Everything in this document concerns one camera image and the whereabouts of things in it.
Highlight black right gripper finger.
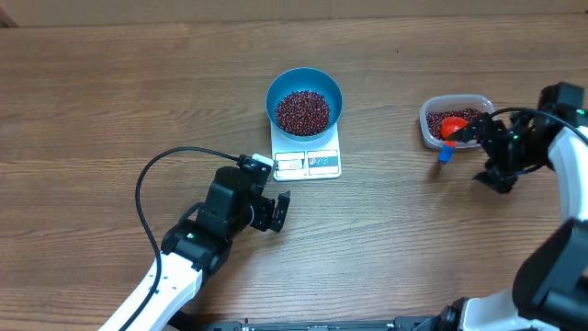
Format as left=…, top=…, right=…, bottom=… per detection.
left=473, top=168, right=518, bottom=194
left=448, top=113, right=492, bottom=143

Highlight red scoop with blue handle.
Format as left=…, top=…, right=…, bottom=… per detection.
left=437, top=116, right=469, bottom=165

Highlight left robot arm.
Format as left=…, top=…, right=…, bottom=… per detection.
left=101, top=154, right=290, bottom=330

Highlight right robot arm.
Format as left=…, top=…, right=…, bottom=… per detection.
left=419, top=82, right=587, bottom=330

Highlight white digital kitchen scale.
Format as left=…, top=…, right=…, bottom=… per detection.
left=271, top=124, right=342, bottom=182

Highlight red beans in bowl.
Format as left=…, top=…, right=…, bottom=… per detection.
left=276, top=90, right=331, bottom=136

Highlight blue metal bowl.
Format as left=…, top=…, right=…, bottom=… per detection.
left=266, top=67, right=344, bottom=141

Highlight red beans in container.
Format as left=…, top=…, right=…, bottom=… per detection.
left=426, top=108, right=481, bottom=140

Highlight clear plastic food container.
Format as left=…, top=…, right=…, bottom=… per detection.
left=419, top=94, right=495, bottom=150

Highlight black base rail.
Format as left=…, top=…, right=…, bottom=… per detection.
left=164, top=312, right=460, bottom=331

